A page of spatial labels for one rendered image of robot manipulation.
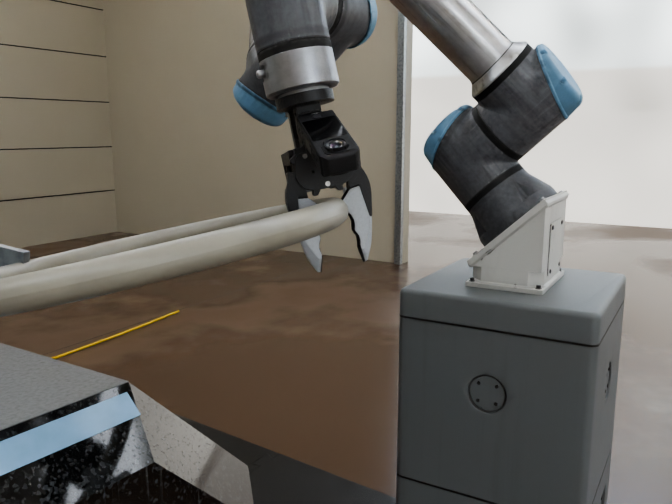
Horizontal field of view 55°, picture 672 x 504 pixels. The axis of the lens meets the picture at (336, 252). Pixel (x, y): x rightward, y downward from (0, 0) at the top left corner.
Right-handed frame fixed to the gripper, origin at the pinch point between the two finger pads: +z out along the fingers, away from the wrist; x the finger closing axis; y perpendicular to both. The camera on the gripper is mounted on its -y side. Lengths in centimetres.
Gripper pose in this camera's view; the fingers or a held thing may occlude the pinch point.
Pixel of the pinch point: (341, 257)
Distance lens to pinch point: 78.1
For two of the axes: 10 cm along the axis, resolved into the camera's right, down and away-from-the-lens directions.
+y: -2.2, -0.7, 9.7
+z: 2.1, 9.7, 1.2
